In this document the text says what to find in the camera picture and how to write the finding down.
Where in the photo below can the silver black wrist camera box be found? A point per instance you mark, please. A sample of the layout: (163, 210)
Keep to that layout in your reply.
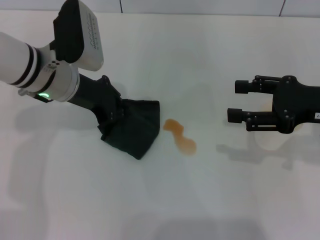
(72, 32)

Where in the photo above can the dark blue rag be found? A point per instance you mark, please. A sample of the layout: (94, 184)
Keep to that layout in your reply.
(140, 130)

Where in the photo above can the white paper cup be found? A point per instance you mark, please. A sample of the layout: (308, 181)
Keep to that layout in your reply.
(267, 107)

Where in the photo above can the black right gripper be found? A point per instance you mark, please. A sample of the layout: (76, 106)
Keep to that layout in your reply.
(300, 102)

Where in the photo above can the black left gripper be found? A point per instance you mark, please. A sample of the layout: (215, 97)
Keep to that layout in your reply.
(95, 97)

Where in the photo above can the orange-brown liquid stain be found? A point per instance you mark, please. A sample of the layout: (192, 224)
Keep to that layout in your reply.
(186, 146)

